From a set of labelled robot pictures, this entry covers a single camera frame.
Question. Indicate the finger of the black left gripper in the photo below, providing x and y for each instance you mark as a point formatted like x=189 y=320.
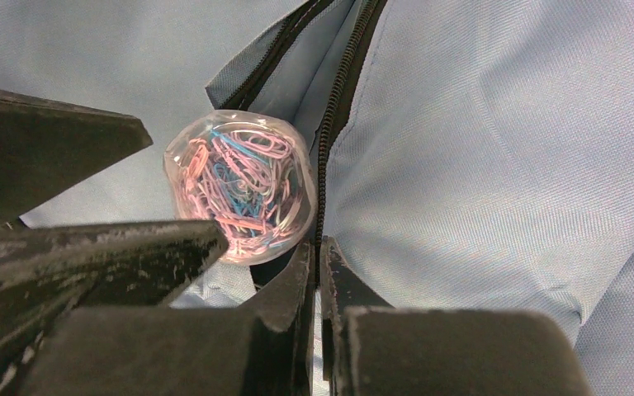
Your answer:
x=44 y=273
x=47 y=146

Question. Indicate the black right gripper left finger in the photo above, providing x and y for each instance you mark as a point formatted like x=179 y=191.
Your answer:
x=262 y=347

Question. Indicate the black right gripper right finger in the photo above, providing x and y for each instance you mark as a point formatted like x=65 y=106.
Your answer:
x=372 y=348

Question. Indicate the blue student backpack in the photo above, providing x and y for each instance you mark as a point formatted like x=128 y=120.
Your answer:
x=487 y=161

